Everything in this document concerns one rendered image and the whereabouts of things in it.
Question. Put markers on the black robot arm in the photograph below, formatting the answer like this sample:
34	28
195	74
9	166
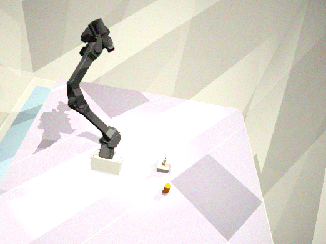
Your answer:
95	32

